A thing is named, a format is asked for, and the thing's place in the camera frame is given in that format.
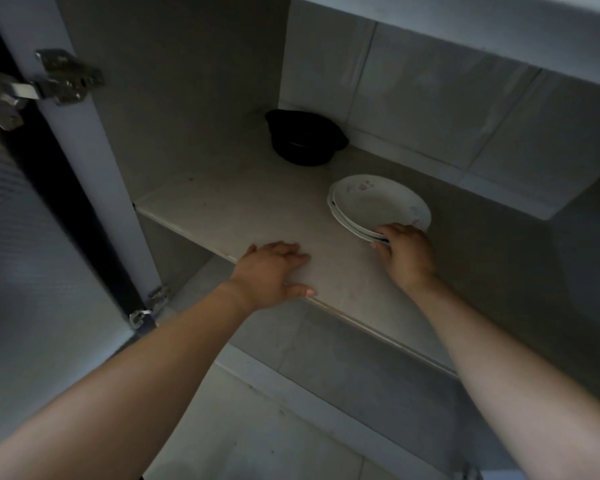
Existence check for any person's left hand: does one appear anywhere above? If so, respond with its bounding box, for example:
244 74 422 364
228 241 317 313

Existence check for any person's right hand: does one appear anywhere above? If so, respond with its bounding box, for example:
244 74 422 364
371 224 439 292

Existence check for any white floral plate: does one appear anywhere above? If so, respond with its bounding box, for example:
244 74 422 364
329 175 432 233

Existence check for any white plate with dark rim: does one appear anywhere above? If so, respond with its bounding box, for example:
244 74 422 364
327 194 392 244

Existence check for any person's right forearm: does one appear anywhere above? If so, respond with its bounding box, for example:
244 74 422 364
399 272 600 480

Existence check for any person's left forearm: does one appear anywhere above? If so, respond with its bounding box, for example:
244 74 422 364
0 281 255 480

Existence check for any grey cabinet shelf board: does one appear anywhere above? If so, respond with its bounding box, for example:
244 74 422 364
133 126 571 378

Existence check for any black cooking pot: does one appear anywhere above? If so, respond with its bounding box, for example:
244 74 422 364
265 109 350 167

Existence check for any small metal door hinge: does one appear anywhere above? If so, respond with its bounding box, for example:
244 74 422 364
128 285 171 330

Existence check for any grey cabinet door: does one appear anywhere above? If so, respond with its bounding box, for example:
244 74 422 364
0 112 137 448

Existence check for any large metal door hinge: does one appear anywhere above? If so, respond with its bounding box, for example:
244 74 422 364
0 48 106 131

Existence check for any grey cabinet side post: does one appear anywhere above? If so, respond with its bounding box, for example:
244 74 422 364
0 0 163 315

